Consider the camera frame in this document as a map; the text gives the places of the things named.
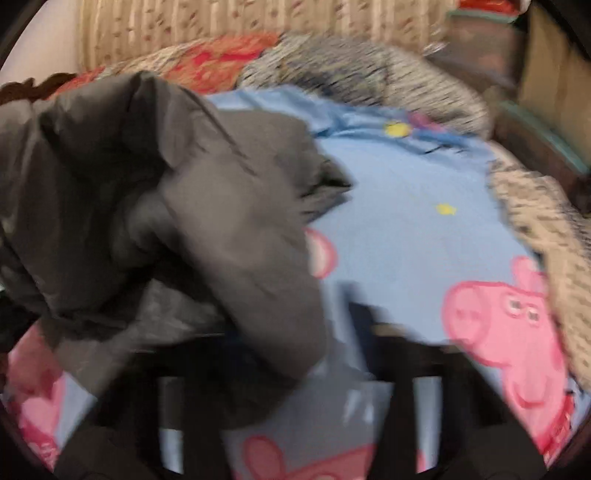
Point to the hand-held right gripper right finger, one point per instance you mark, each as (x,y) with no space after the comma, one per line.
(415,397)

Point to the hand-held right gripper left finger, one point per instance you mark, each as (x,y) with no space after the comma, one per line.
(203,415)

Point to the grey puffer jacket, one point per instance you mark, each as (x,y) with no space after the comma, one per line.
(175,221)

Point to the blue cartoon printed bed sheet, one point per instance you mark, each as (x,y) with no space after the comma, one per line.
(415,240)

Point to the dark wooden furniture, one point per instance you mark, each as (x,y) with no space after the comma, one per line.
(531,83)

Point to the grey white knit blanket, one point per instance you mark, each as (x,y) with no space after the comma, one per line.
(341,64)

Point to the red patchwork quilt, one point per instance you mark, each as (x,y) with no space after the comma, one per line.
(203,60)

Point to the dark brown scalloped cloth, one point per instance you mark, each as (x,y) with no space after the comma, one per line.
(23,90)

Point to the beige woven headboard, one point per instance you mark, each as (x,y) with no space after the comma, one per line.
(258,21)

